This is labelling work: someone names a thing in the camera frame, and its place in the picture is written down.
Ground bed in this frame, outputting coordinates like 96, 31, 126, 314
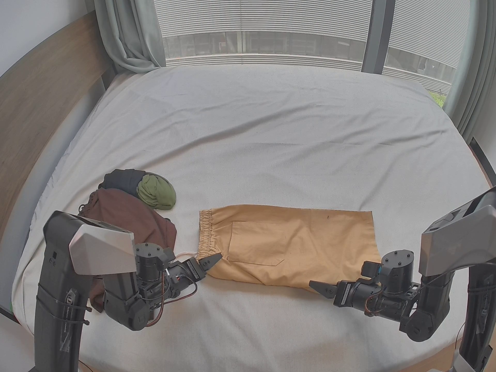
0, 10, 496, 372

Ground green garment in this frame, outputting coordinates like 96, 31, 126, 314
136, 172, 177, 210

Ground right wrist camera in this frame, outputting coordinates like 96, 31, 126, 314
360, 261, 383, 286

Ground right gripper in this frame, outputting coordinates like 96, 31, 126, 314
309, 279, 383, 311

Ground grey-green curtain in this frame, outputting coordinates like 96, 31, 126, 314
91, 0, 167, 73
442, 0, 496, 142

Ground black garment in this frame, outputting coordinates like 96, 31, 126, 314
99, 169, 150, 198

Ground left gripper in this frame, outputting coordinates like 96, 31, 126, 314
170, 252, 224, 286

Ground brown garment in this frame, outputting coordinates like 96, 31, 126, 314
79, 188, 178, 313

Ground tan shorts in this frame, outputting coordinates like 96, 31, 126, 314
176, 204, 382, 294

